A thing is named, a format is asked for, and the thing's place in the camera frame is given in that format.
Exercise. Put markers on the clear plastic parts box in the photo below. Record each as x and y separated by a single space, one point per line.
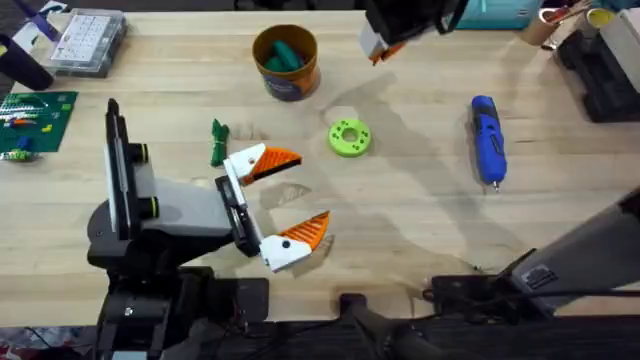
85 42

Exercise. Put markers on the green board with toy blocks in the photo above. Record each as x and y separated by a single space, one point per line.
35 120

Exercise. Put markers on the green disc with holes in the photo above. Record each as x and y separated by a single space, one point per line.
337 142

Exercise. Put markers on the wrist black upright plate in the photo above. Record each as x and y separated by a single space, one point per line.
117 170
452 15

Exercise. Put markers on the orange tub with green toys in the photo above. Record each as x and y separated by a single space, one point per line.
290 82

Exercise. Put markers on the right wrist black upright plate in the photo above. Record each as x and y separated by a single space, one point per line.
452 15

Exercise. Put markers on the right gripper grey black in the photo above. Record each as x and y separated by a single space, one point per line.
400 20

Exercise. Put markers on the black tool case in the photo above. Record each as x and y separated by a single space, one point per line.
595 85

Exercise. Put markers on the white box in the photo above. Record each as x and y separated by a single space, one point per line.
625 45

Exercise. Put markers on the blue electric screwdriver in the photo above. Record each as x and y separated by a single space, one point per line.
489 142

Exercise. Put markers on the dark cylinder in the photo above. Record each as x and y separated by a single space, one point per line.
22 65

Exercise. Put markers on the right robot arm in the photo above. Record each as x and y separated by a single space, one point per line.
585 255

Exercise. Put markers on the green toy vegetable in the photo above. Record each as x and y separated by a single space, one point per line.
219 142

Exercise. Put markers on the teal box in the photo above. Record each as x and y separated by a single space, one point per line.
500 12

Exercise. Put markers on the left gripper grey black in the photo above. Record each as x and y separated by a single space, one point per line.
190 210

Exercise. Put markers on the left wrist black upright plate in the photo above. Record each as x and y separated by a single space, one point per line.
117 170

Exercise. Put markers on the black rail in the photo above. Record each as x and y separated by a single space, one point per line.
500 340

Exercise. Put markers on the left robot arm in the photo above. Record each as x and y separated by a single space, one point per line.
150 300

